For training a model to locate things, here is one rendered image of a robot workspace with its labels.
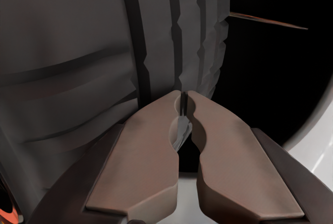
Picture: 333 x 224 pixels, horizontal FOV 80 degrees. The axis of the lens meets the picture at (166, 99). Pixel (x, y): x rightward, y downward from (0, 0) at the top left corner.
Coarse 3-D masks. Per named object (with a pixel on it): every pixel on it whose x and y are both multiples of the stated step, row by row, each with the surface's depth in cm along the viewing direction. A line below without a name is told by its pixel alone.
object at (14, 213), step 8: (0, 176) 14; (0, 184) 31; (0, 192) 32; (8, 192) 15; (0, 200) 30; (8, 200) 29; (0, 208) 28; (8, 208) 27; (16, 208) 17; (8, 216) 25; (16, 216) 20
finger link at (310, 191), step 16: (256, 128) 9; (272, 144) 8; (272, 160) 7; (288, 160) 7; (288, 176) 7; (304, 176) 7; (304, 192) 6; (320, 192) 6; (304, 208) 6; (320, 208) 6
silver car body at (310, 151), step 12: (324, 120) 30; (312, 132) 32; (324, 132) 31; (300, 144) 33; (312, 144) 32; (324, 144) 31; (300, 156) 34; (312, 156) 33; (324, 156) 32; (312, 168) 34; (324, 168) 33; (324, 180) 34; (180, 192) 57; (192, 192) 54; (180, 204) 60; (192, 204) 57; (168, 216) 67; (180, 216) 63; (192, 216) 60; (204, 216) 56
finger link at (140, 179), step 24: (168, 96) 11; (144, 120) 9; (168, 120) 9; (120, 144) 8; (144, 144) 8; (168, 144) 8; (120, 168) 7; (144, 168) 7; (168, 168) 7; (96, 192) 6; (120, 192) 6; (144, 192) 6; (168, 192) 6; (144, 216) 6
